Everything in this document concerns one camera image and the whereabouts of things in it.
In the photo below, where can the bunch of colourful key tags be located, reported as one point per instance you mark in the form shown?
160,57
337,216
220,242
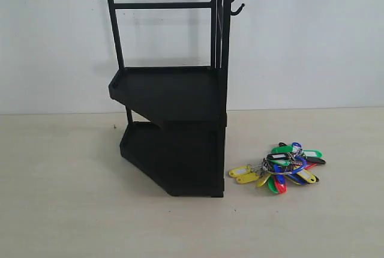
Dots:
285,163

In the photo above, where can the black two-tier metal rack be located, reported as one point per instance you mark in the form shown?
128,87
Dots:
177,116

